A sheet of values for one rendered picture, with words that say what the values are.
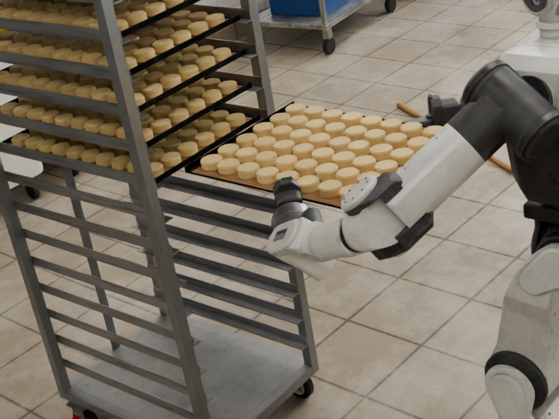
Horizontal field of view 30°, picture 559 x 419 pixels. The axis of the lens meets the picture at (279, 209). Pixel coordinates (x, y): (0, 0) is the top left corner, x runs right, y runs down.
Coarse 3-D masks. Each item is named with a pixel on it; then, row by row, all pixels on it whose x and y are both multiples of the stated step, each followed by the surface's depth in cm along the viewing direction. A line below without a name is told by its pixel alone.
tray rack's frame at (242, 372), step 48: (0, 192) 285; (96, 288) 321; (48, 336) 307; (144, 336) 337; (192, 336) 332; (240, 336) 328; (96, 384) 317; (144, 384) 313; (240, 384) 306; (288, 384) 302
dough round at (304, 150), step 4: (300, 144) 236; (304, 144) 236; (308, 144) 235; (296, 148) 234; (300, 148) 234; (304, 148) 234; (308, 148) 233; (312, 148) 234; (296, 152) 233; (300, 152) 233; (304, 152) 232; (308, 152) 232; (296, 156) 233; (300, 156) 233; (304, 156) 233; (308, 156) 233
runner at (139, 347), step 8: (48, 312) 305; (56, 312) 302; (64, 320) 302; (72, 320) 298; (80, 320) 296; (88, 328) 295; (96, 328) 292; (104, 336) 291; (112, 336) 288; (120, 336) 286; (128, 344) 285; (136, 344) 282; (144, 344) 280; (144, 352) 282; (152, 352) 279; (160, 352) 277; (168, 360) 276; (176, 360) 273; (200, 368) 271
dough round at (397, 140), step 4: (388, 136) 232; (392, 136) 232; (396, 136) 232; (400, 136) 231; (404, 136) 231; (388, 140) 230; (392, 140) 230; (396, 140) 230; (400, 140) 230; (404, 140) 230; (388, 144) 230; (392, 144) 230; (396, 144) 230; (400, 144) 230; (404, 144) 230; (396, 148) 230
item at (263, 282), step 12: (144, 252) 332; (180, 252) 323; (192, 264) 320; (204, 264) 318; (216, 264) 314; (228, 264) 311; (228, 276) 310; (240, 276) 309; (252, 276) 306; (264, 276) 302; (264, 288) 301; (276, 288) 300; (288, 288) 298
